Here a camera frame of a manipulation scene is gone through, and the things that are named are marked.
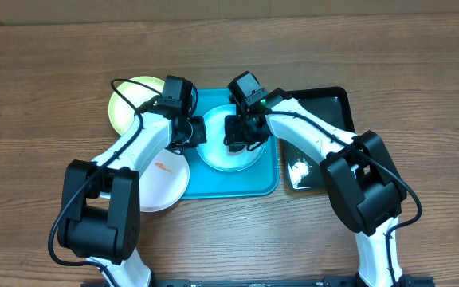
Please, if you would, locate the light blue plate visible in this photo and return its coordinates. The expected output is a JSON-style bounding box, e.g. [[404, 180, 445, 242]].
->
[[197, 104, 265, 172]]

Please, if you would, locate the yellow-green plate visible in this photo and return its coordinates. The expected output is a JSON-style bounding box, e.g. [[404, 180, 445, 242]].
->
[[108, 76, 165, 136]]

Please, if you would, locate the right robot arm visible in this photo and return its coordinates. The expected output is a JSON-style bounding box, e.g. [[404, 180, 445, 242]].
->
[[224, 88, 407, 286]]

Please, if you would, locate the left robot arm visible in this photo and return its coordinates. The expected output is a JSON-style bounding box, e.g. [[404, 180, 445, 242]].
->
[[48, 96, 206, 286]]

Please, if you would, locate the teal plastic tray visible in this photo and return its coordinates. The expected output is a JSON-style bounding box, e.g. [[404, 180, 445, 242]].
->
[[116, 87, 281, 200]]

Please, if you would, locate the black water tray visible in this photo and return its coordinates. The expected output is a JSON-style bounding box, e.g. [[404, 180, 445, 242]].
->
[[280, 87, 355, 191]]

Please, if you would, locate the white plate with stain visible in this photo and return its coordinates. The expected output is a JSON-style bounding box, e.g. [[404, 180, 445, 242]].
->
[[139, 150, 190, 213]]

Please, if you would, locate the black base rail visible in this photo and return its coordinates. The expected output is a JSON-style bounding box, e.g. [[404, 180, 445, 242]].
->
[[80, 275, 436, 287]]

